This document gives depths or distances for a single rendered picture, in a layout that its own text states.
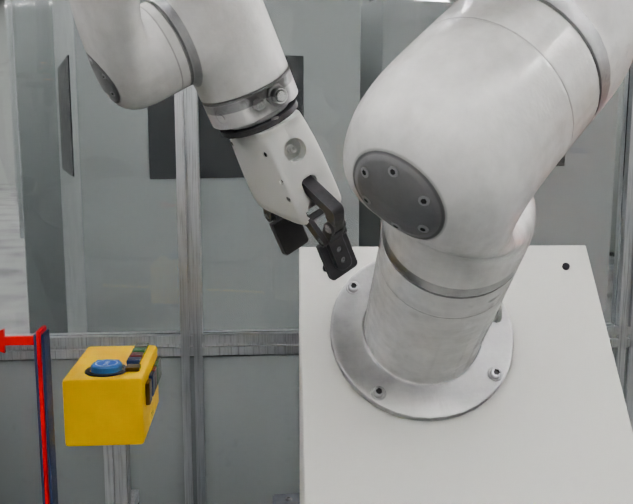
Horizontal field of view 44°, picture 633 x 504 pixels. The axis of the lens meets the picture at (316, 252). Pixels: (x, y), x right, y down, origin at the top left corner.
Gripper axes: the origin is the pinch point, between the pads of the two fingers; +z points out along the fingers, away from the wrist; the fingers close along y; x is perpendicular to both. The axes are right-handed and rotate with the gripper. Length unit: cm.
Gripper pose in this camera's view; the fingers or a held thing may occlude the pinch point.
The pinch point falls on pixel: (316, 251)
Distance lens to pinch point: 78.8
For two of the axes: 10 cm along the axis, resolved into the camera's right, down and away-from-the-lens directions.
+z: 3.4, 8.1, 4.7
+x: -7.9, 5.2, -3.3
